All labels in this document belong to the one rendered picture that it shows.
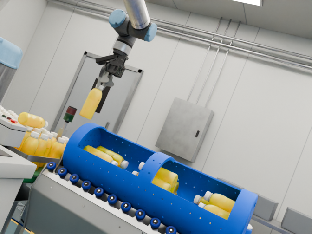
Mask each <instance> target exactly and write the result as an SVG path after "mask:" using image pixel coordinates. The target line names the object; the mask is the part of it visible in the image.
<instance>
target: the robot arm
mask: <svg viewBox="0 0 312 234"><path fill-rule="evenodd" d="M9 1H10V0H0V11H1V10H2V9H3V8H4V6H5V5H6V4H7V3H8V2H9ZM123 3H124V6H125V8H126V11H127V14H128V15H127V14H126V13H125V11H123V10H121V9H117V10H114V11H113V12H112V13H111V14H110V16H109V24H110V26H111V27H113V29H114V30H115V31H116V32H117V33H118V35H119V36H118V38H117V40H116V42H115V44H114V46H113V48H112V49H113V55H109V56H105V57H100V58H96V63H97V64H98V65H104V66H103V67H102V68H101V71H100V73H99V77H98V81H97V88H98V87H99V86H100V84H101V83H103V84H102V86H103V89H104V88H105V87H106V86H109V87H113V86H114V83H113V82H112V79H113V76H112V75H114V76H115V77H117V78H118V77H119V78H121V77H122V75H123V73H124V71H125V67H124V63H125V61H126V60H128V59H129V58H128V55H129V53H130V51H131V49H132V47H133V45H134V43H135V41H136V39H137V38H138V39H141V40H144V41H147V42H151V41H152V40H153V39H154V37H155V35H156V32H157V25H156V24H155V23H152V22H151V20H150V17H149V15H148V12H147V8H146V5H145V2H144V0H123ZM22 56H23V51H22V50H21V49H20V48H19V47H18V46H16V45H14V44H12V43H11V42H9V41H7V40H5V39H4V38H2V37H0V103H1V101H2V99H3V97H4V95H5V93H6V91H7V89H8V87H9V85H10V83H11V81H12V79H13V77H14V75H15V73H16V71H17V69H18V68H19V64H20V61H21V59H22ZM103 89H102V90H103Z"/></svg>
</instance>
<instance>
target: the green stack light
mask: <svg viewBox="0 0 312 234"><path fill-rule="evenodd" d="M73 118H74V115H71V114H69V113H67V112H66V113H65V115H64V117H63V119H64V120H66V121H68V122H71V123H72V121H73Z"/></svg>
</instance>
